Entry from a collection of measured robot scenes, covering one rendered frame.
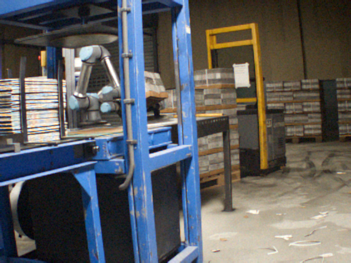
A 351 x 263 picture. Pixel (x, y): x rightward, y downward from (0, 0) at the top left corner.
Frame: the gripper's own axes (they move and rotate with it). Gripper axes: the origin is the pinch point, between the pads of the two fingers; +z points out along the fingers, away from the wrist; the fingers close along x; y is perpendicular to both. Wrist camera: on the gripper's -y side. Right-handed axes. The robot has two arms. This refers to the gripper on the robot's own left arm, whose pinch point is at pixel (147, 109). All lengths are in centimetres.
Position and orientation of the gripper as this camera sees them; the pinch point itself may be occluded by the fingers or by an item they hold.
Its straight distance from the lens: 397.2
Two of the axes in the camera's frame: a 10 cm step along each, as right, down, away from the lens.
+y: -3.9, -9.2, 0.8
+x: 8.5, -3.9, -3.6
